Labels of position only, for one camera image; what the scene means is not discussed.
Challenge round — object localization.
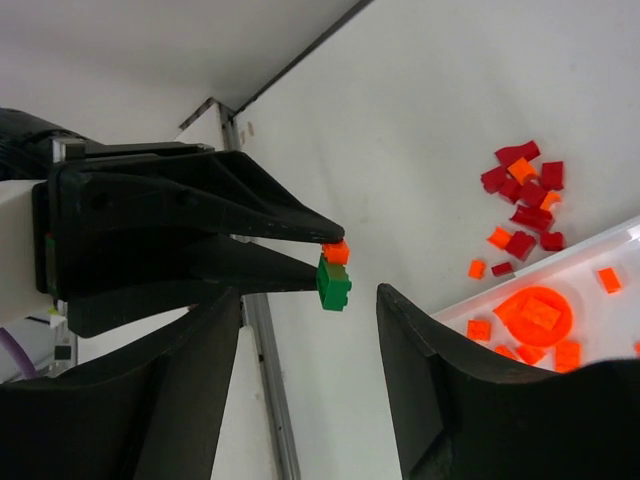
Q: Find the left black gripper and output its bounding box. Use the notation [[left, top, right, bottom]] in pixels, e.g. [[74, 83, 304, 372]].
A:
[[33, 142, 345, 338]]

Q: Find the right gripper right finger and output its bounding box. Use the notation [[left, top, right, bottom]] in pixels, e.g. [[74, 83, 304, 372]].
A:
[[376, 284, 639, 479]]

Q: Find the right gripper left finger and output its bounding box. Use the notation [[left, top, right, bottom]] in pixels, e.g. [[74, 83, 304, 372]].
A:
[[1, 288, 241, 479]]

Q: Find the orange dome lego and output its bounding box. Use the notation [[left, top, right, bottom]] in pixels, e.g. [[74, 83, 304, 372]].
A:
[[493, 286, 574, 348]]

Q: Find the green three-stud lego plate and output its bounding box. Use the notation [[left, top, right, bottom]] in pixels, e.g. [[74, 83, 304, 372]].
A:
[[316, 255, 352, 312]]

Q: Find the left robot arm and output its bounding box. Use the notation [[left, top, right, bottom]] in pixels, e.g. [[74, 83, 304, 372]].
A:
[[1, 108, 348, 338]]

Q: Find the small orange lego stud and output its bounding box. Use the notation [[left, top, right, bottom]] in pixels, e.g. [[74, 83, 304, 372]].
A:
[[322, 240, 350, 265]]

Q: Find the orange lego pile in tray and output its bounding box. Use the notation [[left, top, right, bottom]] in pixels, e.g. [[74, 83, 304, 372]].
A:
[[446, 268, 639, 373]]

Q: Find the white three-compartment tray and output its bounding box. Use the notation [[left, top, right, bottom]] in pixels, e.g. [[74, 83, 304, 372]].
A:
[[434, 218, 639, 373]]

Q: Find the red lego pile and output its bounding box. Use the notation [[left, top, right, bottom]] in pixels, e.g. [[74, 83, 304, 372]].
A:
[[468, 140, 566, 280]]

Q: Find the aluminium rail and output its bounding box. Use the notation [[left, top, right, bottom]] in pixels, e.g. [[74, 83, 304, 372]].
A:
[[177, 97, 304, 480]]

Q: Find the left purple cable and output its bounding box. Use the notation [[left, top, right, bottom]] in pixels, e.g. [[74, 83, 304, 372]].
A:
[[0, 327, 41, 381]]

